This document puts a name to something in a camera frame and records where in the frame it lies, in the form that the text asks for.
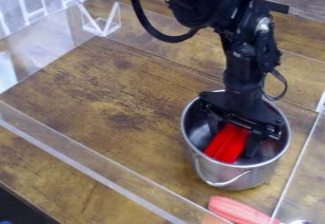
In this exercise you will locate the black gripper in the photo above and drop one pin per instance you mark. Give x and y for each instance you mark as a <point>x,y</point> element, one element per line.
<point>257,116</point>

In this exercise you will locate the red plastic block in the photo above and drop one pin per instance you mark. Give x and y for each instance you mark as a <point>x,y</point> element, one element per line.
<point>228,143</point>

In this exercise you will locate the silver metal pot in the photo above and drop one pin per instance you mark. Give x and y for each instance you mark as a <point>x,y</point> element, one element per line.
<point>248,172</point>

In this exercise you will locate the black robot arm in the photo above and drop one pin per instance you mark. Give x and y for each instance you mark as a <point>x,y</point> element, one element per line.
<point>244,23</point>

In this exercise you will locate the clear acrylic right barrier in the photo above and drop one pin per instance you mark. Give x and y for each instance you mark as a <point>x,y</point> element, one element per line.
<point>303,199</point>

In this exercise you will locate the clear acrylic barrier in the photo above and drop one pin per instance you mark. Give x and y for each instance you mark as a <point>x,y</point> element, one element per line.
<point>144,191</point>
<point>303,199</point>

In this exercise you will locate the clear acrylic front barrier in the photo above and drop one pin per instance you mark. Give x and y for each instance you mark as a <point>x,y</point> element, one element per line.
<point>144,191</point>

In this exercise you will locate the orange handled tool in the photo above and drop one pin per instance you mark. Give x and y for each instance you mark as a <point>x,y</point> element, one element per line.
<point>239,212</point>

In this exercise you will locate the black wall strip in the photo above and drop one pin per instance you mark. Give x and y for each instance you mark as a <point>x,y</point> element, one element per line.
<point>277,7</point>

